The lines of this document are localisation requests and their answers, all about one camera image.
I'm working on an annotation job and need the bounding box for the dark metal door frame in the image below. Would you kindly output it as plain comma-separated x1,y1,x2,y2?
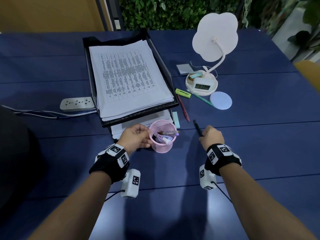
95,0,124,32

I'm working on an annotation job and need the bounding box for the black mesh tiered tray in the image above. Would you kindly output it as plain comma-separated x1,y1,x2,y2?
82,30,180,138

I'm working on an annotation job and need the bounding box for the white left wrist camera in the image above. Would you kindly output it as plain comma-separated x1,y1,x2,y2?
121,169,141,199

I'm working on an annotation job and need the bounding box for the person's left hand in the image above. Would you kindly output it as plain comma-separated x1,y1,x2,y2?
116,123,153,154

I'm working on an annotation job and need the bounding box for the white flower-shaped desk lamp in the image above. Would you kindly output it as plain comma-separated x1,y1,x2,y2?
185,12,239,96

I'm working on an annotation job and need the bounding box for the black right camera cable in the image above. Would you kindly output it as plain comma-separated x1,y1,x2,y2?
211,182,232,203

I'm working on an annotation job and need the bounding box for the black left wristband with markers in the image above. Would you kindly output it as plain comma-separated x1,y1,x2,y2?
89,144,130,185

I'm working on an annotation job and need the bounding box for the yellow highlighter pen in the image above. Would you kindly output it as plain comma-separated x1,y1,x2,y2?
175,88,192,99

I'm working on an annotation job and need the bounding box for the black camera cable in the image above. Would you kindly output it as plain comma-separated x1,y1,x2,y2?
211,182,232,203
104,190,124,202

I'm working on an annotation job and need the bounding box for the black right wristband with markers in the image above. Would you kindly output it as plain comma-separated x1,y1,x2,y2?
204,143,242,177

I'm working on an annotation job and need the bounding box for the black pen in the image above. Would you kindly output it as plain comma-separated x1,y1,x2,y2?
193,119,203,137

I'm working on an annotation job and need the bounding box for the red pen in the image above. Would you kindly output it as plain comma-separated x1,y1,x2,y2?
177,94,190,122

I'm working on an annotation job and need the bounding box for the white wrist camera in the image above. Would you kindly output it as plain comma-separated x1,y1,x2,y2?
121,169,141,199
199,164,217,191

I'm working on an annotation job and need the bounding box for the black left camera cable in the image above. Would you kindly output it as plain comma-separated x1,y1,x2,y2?
104,190,124,202

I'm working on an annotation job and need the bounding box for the white power strip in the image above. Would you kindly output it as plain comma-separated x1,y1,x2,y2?
59,97,96,112

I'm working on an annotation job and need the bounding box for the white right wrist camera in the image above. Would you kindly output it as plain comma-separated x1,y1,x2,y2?
199,164,217,191

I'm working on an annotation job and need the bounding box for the green plant wall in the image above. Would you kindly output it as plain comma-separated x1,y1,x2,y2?
119,0,275,32

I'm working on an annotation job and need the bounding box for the dark green potted plant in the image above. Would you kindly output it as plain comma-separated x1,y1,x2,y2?
287,0,320,62

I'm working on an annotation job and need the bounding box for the white column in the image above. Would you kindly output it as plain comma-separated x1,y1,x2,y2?
271,7,320,62

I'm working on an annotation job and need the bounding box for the black wristband with markers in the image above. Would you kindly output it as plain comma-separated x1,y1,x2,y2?
89,144,130,185
204,143,242,177

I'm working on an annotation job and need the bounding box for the person's right forearm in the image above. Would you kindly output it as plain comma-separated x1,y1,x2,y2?
219,162,317,240

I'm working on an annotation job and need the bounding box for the person's right hand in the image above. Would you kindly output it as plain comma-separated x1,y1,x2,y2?
199,125,225,152

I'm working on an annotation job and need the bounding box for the person's left forearm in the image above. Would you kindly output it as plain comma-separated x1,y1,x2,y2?
27,171,112,240

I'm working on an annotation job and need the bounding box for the small grey square card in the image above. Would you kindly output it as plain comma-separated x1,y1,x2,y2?
176,63,194,75

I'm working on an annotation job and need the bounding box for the large black chair back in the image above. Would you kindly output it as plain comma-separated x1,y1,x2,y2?
0,106,42,210

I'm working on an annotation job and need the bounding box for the printed paper sheet bundle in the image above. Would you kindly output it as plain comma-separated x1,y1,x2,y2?
110,110,173,140
100,96,175,122
89,40,174,118

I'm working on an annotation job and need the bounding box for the power strip cable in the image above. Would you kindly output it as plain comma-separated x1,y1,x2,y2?
0,105,98,120

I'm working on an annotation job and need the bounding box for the pink mesh cup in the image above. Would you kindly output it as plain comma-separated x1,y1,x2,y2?
149,119,177,154

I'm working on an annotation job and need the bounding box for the pale blue round pad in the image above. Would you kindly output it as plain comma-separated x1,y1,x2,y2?
209,91,233,111

